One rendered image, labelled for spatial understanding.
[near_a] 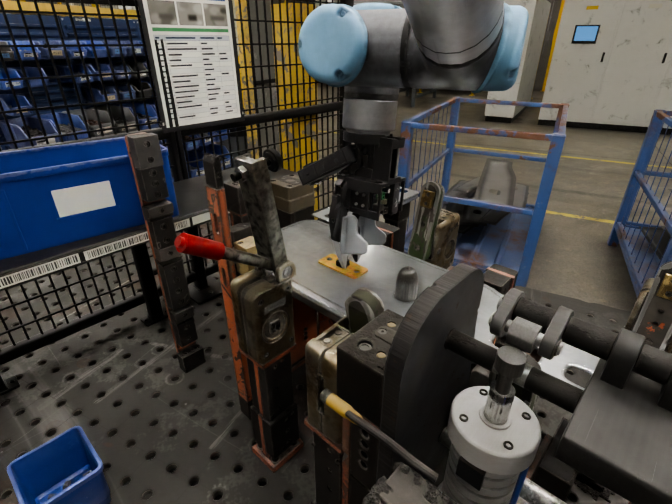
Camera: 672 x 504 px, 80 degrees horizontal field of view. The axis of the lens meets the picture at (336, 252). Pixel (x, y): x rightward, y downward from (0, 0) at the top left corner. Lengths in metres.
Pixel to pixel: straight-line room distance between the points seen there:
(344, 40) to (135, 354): 0.83
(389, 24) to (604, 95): 7.85
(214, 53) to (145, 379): 0.76
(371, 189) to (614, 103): 7.80
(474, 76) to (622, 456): 0.32
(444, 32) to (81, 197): 0.63
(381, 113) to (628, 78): 7.77
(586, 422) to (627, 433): 0.02
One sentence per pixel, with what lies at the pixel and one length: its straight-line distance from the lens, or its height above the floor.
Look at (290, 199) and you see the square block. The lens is 0.87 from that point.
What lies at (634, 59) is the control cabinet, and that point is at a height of 1.08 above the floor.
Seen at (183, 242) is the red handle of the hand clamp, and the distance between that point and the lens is 0.46.
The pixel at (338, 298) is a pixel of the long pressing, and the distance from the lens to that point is 0.59.
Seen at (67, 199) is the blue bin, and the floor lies 1.10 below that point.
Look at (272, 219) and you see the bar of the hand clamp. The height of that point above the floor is 1.14.
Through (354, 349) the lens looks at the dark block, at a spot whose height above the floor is 1.12.
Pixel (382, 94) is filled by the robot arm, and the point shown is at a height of 1.27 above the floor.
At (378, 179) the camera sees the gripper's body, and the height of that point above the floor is 1.16.
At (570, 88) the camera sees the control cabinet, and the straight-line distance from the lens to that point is 8.21.
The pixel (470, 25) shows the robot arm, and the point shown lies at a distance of 0.35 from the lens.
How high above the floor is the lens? 1.33
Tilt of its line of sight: 28 degrees down
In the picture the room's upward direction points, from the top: straight up
